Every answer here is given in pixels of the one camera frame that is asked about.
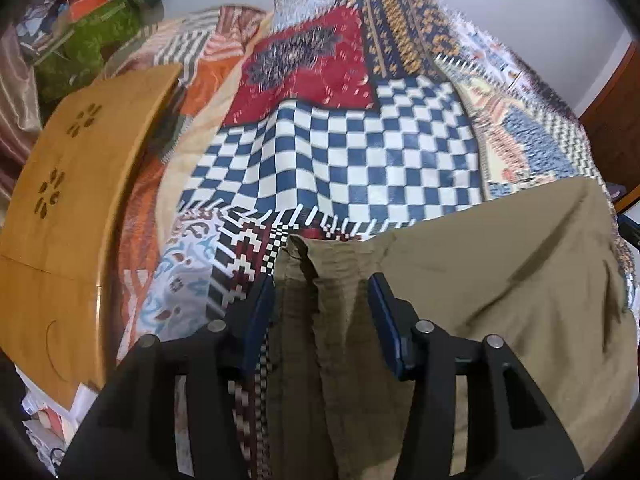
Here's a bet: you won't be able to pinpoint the patchwork patterned blanket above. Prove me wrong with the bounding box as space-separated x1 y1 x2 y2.
107 0 640 480

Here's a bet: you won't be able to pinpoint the green patterned bag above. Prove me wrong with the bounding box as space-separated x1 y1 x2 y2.
32 0 146 103

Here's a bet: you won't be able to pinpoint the olive green shorts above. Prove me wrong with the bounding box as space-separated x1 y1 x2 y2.
265 176 638 480

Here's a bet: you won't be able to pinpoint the orange box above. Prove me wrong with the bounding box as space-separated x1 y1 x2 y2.
67 0 113 21

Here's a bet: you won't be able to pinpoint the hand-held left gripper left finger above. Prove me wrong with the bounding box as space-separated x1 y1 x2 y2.
59 275 276 480

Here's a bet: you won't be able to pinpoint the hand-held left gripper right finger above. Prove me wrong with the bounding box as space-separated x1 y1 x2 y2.
367 272 586 480

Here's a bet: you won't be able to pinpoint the brown wooden door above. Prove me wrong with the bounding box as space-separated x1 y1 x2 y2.
577 42 640 213

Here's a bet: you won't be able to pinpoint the wooden lap table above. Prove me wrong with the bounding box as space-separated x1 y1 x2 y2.
0 64 183 411

